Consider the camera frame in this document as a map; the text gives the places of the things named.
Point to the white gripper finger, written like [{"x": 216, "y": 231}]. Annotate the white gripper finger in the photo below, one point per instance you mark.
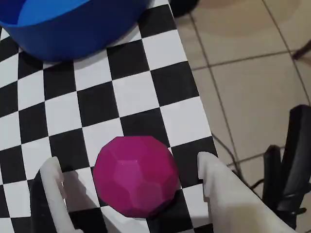
[
  {"x": 54, "y": 191},
  {"x": 233, "y": 208}
]

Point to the pink faceted ball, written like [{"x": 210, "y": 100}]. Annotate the pink faceted ball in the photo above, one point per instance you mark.
[{"x": 136, "y": 177}]

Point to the blue round box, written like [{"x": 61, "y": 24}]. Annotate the blue round box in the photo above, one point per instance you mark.
[{"x": 73, "y": 31}]

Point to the black white checkered mat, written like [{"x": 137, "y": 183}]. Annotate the black white checkered mat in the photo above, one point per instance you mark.
[{"x": 136, "y": 92}]

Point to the brown chair leg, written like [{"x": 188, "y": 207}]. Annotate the brown chair leg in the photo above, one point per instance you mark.
[{"x": 302, "y": 51}]

